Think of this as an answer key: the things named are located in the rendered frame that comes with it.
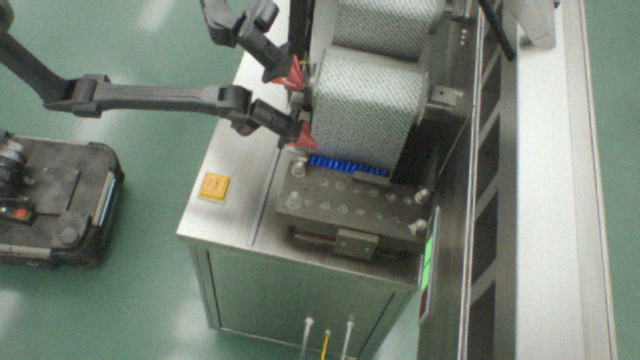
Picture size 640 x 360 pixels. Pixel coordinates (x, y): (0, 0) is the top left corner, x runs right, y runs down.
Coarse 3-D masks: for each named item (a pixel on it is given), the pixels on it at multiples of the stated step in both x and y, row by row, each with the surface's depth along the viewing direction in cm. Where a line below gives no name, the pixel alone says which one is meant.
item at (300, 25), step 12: (300, 0) 152; (312, 0) 169; (300, 12) 155; (312, 12) 173; (300, 24) 159; (312, 24) 177; (288, 36) 164; (300, 36) 163; (300, 48) 167; (300, 60) 171
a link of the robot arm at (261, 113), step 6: (258, 102) 139; (264, 102) 140; (252, 108) 140; (258, 108) 139; (264, 108) 139; (270, 108) 140; (252, 114) 139; (258, 114) 139; (264, 114) 139; (270, 114) 140; (276, 114) 142; (246, 120) 143; (252, 120) 142; (258, 120) 140; (264, 120) 140; (270, 120) 140; (264, 126) 142
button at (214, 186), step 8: (208, 176) 157; (216, 176) 157; (224, 176) 158; (208, 184) 156; (216, 184) 156; (224, 184) 156; (200, 192) 155; (208, 192) 154; (216, 192) 155; (224, 192) 155
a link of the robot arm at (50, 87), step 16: (0, 32) 121; (0, 48) 122; (16, 48) 125; (16, 64) 127; (32, 64) 130; (32, 80) 132; (48, 80) 134; (64, 80) 140; (80, 80) 140; (48, 96) 137; (64, 96) 142; (80, 96) 138
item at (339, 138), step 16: (320, 128) 142; (336, 128) 141; (352, 128) 140; (368, 128) 138; (384, 128) 137; (320, 144) 148; (336, 144) 146; (352, 144) 145; (368, 144) 144; (384, 144) 142; (400, 144) 141; (336, 160) 152; (352, 160) 151; (368, 160) 149; (384, 160) 148
